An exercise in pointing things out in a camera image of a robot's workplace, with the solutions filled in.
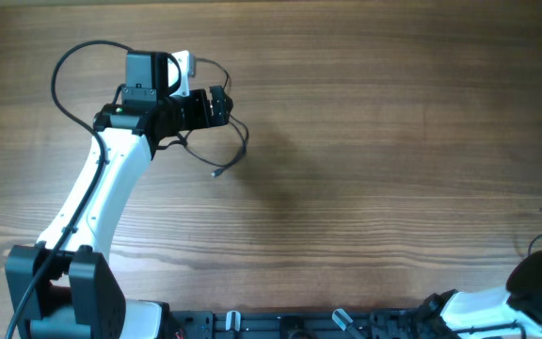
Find black cable bundle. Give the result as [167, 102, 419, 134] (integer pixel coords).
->
[176, 56, 250, 179]

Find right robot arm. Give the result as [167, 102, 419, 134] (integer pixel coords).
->
[414, 250, 542, 338]

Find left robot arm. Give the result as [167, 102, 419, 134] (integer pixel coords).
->
[5, 49, 232, 338]

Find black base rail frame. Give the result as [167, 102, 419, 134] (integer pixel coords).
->
[162, 309, 456, 339]

